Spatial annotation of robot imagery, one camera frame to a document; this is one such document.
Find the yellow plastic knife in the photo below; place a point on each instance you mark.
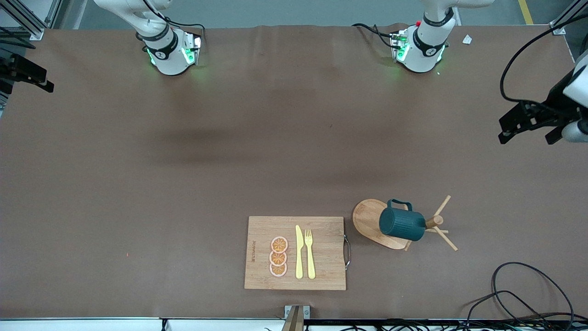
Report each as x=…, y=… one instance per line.
x=299, y=257

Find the dark teal ribbed mug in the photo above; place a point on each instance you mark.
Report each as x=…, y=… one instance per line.
x=402, y=225

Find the wooden mug tree stand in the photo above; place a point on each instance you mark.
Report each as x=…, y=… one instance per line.
x=367, y=218

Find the brown table cover sheet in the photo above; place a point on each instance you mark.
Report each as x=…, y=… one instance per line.
x=138, y=207

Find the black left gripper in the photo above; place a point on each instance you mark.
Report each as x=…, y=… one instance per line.
x=554, y=102

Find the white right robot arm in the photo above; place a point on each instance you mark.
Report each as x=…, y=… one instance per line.
x=167, y=57

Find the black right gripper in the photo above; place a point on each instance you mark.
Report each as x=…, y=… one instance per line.
x=13, y=67

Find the small white paper scrap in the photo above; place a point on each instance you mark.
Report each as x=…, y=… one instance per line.
x=467, y=40

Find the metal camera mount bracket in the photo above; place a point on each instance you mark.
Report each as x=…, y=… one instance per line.
x=296, y=317

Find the aluminium frame post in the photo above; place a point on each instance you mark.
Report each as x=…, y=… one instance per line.
x=34, y=31
x=558, y=28

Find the yellow plastic fork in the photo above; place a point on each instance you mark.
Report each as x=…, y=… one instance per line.
x=310, y=262

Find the white table edge rail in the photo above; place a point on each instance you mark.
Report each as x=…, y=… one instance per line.
x=92, y=325

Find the toy orange slice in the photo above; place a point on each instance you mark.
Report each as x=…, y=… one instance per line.
x=279, y=244

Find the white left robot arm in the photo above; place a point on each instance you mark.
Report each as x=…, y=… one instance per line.
x=425, y=53

